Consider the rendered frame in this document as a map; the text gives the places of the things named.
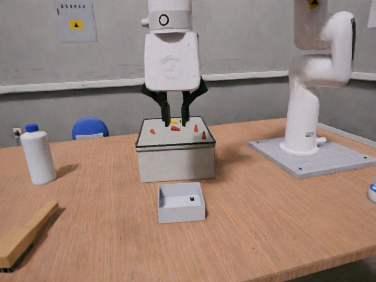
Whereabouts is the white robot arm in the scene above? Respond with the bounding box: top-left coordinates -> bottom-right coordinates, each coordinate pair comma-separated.
141,0 -> 356,156

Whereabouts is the white bottle with blue cap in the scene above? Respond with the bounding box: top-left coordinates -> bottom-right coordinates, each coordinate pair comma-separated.
21,124 -> 57,185

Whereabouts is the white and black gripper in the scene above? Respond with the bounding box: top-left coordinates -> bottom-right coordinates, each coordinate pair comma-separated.
141,29 -> 208,127

